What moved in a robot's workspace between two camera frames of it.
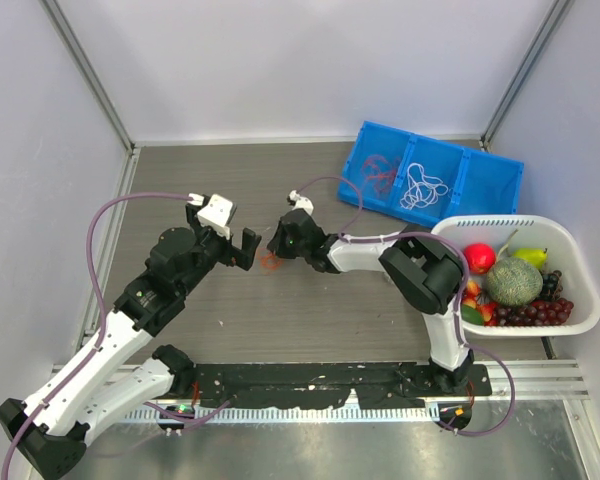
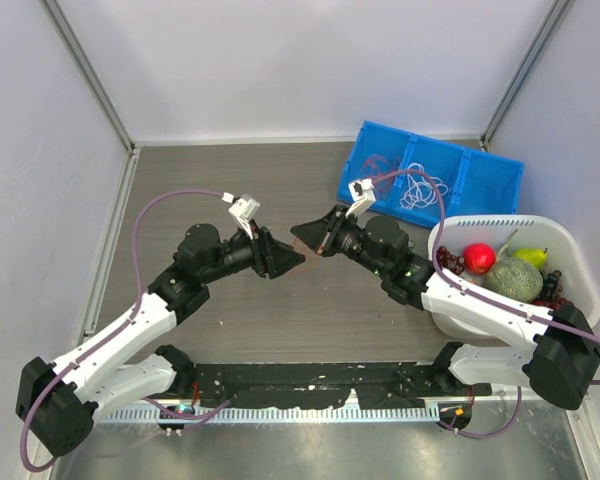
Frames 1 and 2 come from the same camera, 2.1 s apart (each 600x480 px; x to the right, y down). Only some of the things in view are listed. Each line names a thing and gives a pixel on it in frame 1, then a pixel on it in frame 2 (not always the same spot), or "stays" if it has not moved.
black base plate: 385,384 stays
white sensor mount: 214,214 to 243,209
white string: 422,190 stays
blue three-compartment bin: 428,179 stays
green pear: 533,256 stays
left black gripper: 237,256 to 272,257
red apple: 480,257 stays
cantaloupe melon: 513,281 stays
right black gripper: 276,245 to 321,235
